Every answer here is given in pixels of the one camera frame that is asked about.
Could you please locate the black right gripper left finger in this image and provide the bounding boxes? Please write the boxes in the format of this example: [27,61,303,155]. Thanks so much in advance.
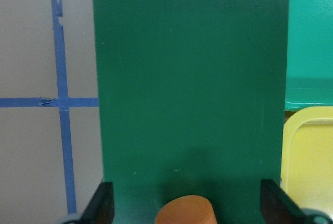
[57,181,116,224]

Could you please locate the green conveyor belt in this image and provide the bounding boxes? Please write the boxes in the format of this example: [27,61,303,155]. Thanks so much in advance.
[93,0,288,223]

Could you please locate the green plastic tray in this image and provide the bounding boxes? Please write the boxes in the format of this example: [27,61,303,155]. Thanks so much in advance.
[285,0,332,111]

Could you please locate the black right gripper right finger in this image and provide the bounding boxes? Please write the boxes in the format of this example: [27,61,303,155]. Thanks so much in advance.
[260,179,333,224]

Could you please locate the yellow plastic tray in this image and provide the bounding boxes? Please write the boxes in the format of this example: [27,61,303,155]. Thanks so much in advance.
[280,107,332,217]

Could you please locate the plain orange cylinder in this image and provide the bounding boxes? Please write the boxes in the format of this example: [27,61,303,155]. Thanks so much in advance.
[155,195,217,224]

